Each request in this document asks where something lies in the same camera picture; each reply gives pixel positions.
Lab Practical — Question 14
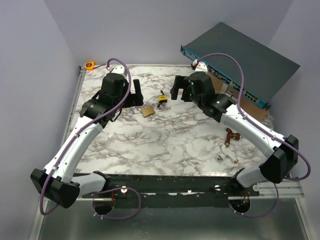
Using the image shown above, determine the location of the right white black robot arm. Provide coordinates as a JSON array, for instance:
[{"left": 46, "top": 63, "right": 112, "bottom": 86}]
[{"left": 170, "top": 62, "right": 299, "bottom": 196}]

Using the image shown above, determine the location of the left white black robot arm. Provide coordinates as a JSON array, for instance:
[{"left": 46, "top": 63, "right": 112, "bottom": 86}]
[{"left": 30, "top": 65, "right": 143, "bottom": 209}]

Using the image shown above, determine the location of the yellow black padlock with keys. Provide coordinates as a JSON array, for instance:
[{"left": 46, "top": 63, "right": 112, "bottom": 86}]
[{"left": 157, "top": 90, "right": 168, "bottom": 109}]

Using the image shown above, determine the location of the small brass padlock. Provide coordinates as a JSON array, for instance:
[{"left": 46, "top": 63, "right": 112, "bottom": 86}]
[{"left": 141, "top": 106, "right": 156, "bottom": 118}]

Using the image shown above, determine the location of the orange tape measure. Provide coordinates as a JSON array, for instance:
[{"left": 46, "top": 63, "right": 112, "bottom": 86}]
[{"left": 84, "top": 61, "right": 105, "bottom": 71}]

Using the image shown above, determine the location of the wooden board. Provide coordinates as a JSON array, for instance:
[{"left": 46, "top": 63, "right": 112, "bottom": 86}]
[{"left": 208, "top": 73, "right": 269, "bottom": 122}]

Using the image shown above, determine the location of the brown tap fitting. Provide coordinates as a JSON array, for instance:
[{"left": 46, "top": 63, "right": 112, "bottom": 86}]
[{"left": 224, "top": 127, "right": 242, "bottom": 147}]

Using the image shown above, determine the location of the white tap fitting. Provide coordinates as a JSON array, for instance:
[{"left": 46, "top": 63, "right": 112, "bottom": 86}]
[{"left": 216, "top": 145, "right": 239, "bottom": 164}]

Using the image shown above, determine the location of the metal switch stand bracket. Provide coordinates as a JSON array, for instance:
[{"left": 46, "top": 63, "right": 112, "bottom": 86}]
[{"left": 220, "top": 83, "right": 236, "bottom": 101}]

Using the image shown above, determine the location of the teal network switch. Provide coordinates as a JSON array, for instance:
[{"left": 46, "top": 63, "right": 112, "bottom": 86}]
[{"left": 180, "top": 22, "right": 300, "bottom": 110}]

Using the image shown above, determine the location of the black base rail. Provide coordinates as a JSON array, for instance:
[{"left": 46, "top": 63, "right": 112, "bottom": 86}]
[{"left": 84, "top": 174, "right": 259, "bottom": 208}]

